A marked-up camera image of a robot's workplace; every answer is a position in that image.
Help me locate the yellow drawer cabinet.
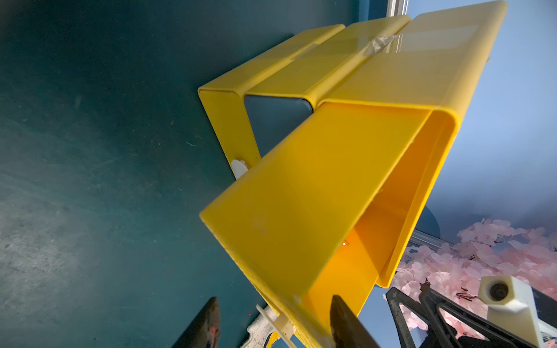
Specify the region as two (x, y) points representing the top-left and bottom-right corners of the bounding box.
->
(198, 1), (508, 178)

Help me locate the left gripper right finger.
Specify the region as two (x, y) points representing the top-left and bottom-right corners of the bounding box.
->
(330, 295), (379, 348)

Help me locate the yellow top drawer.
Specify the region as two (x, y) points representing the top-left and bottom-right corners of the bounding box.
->
(200, 103), (457, 347)

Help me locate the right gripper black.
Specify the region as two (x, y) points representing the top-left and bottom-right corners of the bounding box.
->
(386, 284), (556, 347)

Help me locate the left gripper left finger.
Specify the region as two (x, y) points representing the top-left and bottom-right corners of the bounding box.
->
(172, 297), (220, 348)

